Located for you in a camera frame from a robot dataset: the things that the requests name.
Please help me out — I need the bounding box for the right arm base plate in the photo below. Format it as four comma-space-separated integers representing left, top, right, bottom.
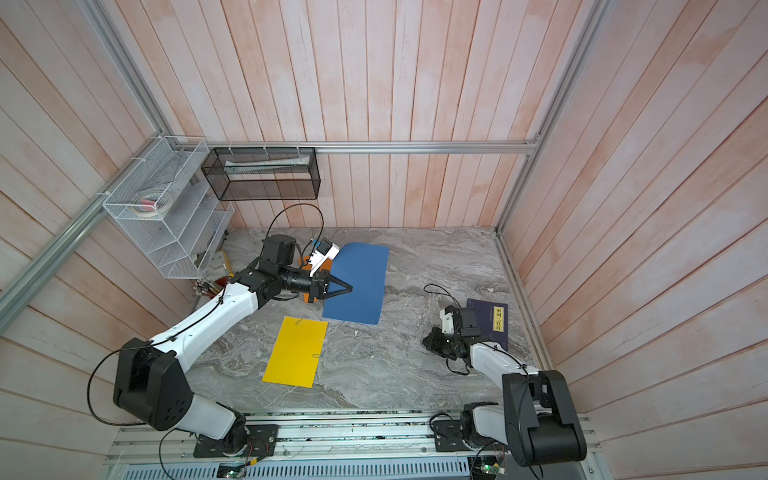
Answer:
428, 415, 507, 453

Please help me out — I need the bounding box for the dark navy book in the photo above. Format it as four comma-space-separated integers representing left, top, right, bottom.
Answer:
467, 298, 509, 350

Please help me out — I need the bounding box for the tape roll in shelf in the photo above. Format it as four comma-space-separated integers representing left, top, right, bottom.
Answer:
130, 191, 172, 218

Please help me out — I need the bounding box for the paper in black basket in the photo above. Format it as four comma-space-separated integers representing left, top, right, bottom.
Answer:
224, 157, 308, 175

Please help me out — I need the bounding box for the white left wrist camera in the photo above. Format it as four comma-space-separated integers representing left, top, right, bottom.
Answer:
308, 238, 340, 276

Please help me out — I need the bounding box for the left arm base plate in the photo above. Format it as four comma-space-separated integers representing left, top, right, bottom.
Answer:
193, 424, 279, 458

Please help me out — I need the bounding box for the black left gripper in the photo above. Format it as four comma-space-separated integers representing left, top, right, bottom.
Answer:
279, 265, 353, 304

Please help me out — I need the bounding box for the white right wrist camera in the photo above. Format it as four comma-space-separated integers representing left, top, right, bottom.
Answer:
439, 305, 456, 335

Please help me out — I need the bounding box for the blue paper document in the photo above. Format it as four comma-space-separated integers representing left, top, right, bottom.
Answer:
322, 243, 390, 325

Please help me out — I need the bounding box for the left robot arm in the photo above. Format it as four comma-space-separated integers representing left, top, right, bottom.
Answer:
113, 235, 353, 456

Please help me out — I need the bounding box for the black wire mesh basket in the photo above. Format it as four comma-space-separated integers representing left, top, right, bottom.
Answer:
201, 146, 321, 201

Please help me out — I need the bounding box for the orange paper document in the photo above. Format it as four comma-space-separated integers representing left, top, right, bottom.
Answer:
302, 255, 325, 304

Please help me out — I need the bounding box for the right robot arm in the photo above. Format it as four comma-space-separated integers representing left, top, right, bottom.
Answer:
422, 305, 588, 467

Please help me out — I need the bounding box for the yellow paper document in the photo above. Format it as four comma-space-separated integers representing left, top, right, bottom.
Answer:
262, 317, 328, 388

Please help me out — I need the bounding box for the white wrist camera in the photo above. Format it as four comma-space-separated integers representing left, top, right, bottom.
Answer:
439, 305, 456, 335
308, 238, 340, 276

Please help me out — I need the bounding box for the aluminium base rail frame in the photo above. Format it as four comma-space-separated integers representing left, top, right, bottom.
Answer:
104, 407, 604, 480

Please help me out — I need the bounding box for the white wire mesh shelf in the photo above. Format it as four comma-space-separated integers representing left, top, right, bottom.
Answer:
103, 136, 234, 280

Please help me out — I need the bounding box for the red pen holder cup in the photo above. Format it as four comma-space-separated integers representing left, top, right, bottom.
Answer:
210, 274, 233, 295

